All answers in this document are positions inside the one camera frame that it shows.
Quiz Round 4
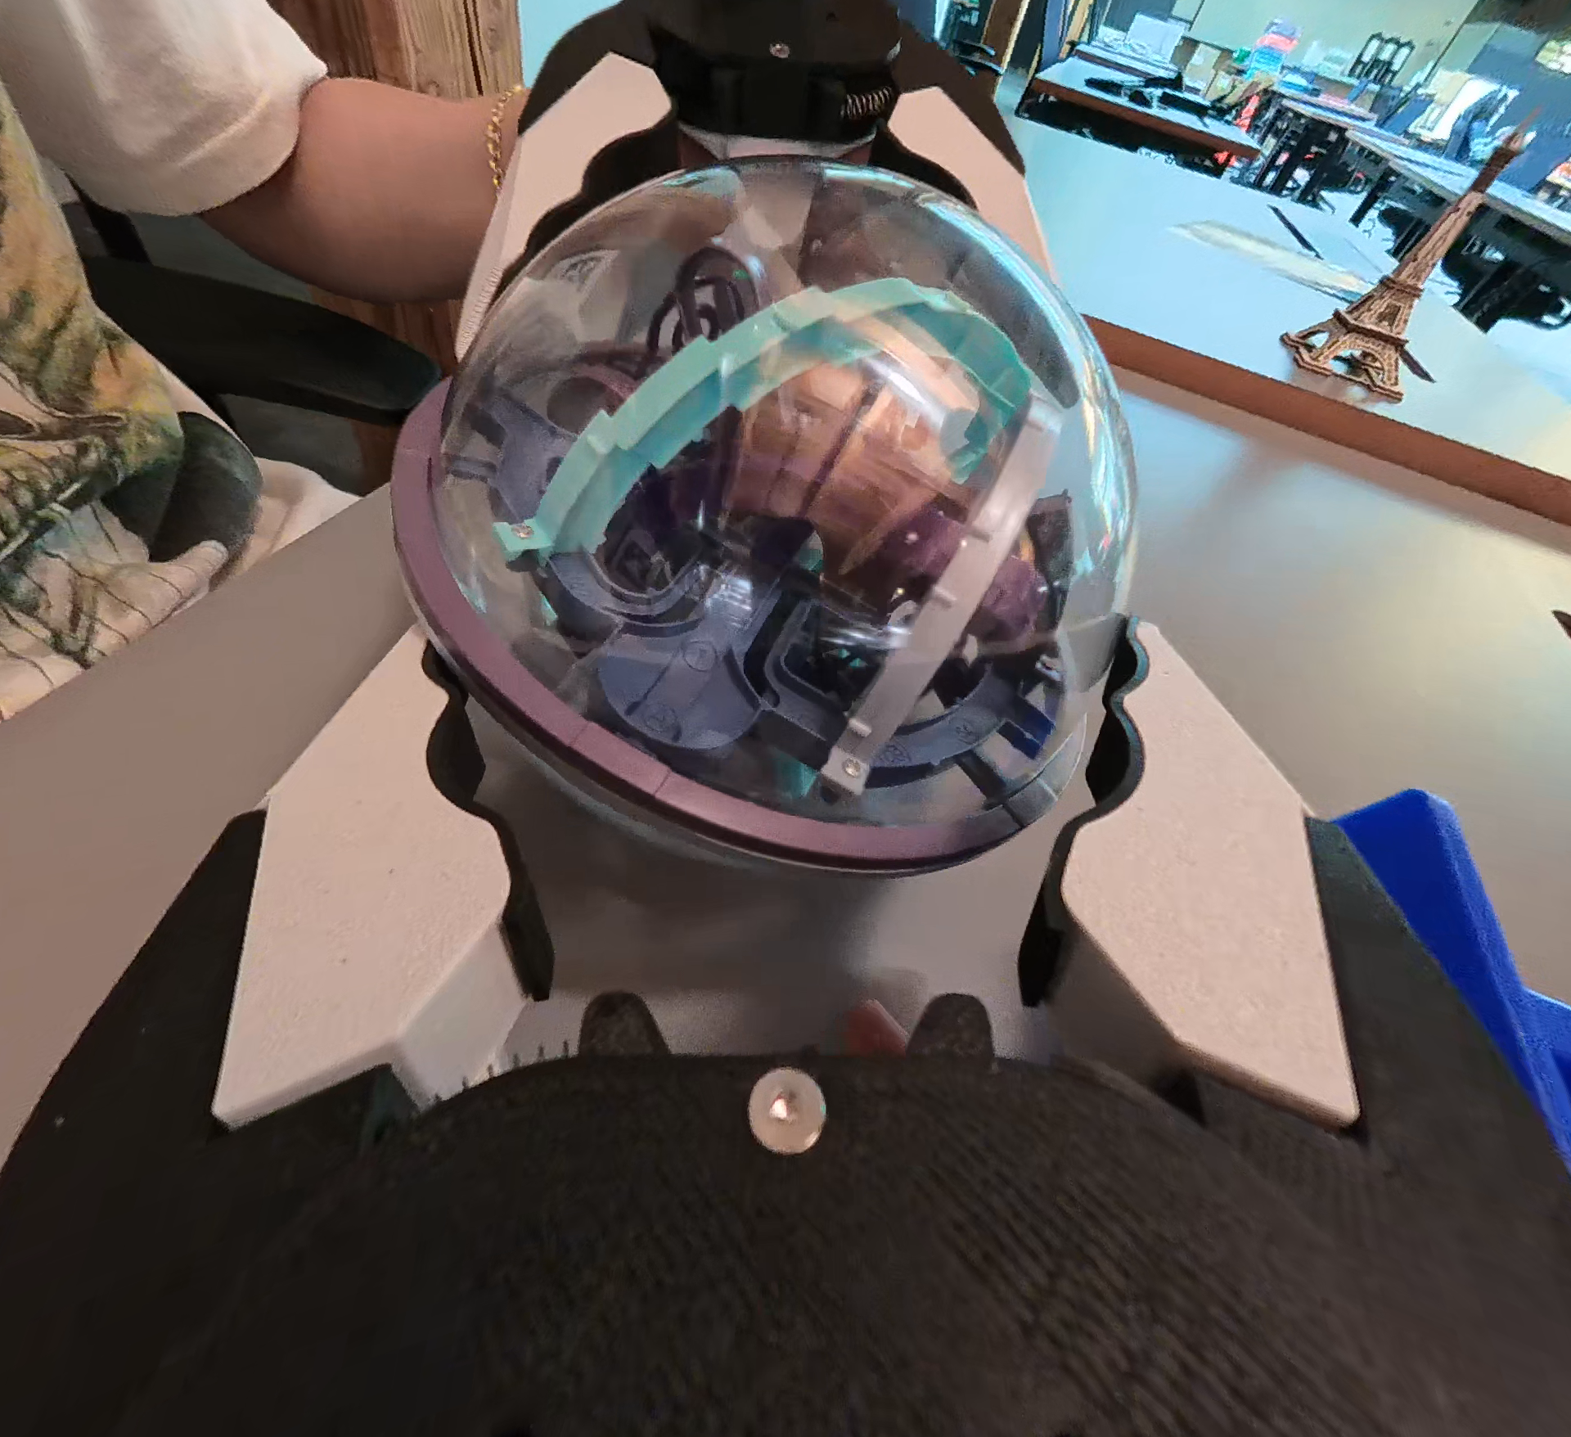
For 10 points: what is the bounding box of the black office chair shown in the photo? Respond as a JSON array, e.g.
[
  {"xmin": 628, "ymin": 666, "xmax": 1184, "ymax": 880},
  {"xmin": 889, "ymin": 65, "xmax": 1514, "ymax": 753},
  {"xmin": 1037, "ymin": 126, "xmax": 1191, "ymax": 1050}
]
[{"xmin": 74, "ymin": 209, "xmax": 443, "ymax": 432}]

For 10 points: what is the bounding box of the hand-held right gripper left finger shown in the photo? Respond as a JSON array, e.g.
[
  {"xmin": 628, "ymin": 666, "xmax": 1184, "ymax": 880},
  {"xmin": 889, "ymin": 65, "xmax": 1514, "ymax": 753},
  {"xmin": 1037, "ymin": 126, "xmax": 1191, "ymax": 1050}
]
[{"xmin": 211, "ymin": 638, "xmax": 555, "ymax": 1128}]

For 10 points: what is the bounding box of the white printed t-shirt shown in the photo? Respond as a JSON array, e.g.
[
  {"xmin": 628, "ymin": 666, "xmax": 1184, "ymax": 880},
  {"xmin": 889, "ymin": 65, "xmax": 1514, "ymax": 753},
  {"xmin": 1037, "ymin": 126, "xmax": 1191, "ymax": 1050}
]
[{"xmin": 0, "ymin": 0, "xmax": 369, "ymax": 719}]

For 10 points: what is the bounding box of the blue plastic bin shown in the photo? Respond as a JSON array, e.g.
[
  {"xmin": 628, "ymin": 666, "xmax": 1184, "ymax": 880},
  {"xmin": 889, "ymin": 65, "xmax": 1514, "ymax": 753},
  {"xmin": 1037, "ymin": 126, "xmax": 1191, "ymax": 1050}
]
[{"xmin": 1331, "ymin": 788, "xmax": 1571, "ymax": 1167}]

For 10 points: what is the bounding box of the gold chain bracelet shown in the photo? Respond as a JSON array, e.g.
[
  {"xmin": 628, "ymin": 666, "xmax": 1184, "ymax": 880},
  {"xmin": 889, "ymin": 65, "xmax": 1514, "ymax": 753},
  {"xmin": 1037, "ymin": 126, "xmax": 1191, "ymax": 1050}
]
[{"xmin": 481, "ymin": 83, "xmax": 529, "ymax": 192}]

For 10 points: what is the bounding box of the wooden tower model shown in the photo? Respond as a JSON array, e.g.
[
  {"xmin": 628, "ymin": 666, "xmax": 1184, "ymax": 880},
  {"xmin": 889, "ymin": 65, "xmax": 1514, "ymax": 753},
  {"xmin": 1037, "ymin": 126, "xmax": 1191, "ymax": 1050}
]
[{"xmin": 1278, "ymin": 103, "xmax": 1546, "ymax": 405}]

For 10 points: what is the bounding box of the clear plastic maze ball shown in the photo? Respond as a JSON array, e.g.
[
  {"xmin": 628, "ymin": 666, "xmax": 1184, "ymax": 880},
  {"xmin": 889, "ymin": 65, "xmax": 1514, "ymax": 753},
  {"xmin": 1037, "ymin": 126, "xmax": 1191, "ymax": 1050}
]
[{"xmin": 390, "ymin": 158, "xmax": 1140, "ymax": 879}]

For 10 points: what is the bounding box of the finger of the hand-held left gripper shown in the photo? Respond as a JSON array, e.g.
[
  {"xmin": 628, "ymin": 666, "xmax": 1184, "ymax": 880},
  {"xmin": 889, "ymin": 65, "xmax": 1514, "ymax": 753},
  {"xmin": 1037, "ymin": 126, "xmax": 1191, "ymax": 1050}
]
[
  {"xmin": 453, "ymin": 0, "xmax": 688, "ymax": 351},
  {"xmin": 853, "ymin": 13, "xmax": 1051, "ymax": 247}
]

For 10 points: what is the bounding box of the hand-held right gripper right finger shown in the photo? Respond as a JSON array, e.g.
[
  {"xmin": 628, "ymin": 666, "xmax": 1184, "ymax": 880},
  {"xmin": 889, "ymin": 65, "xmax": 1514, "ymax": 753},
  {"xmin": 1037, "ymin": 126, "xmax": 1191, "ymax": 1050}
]
[{"xmin": 1016, "ymin": 616, "xmax": 1361, "ymax": 1131}]

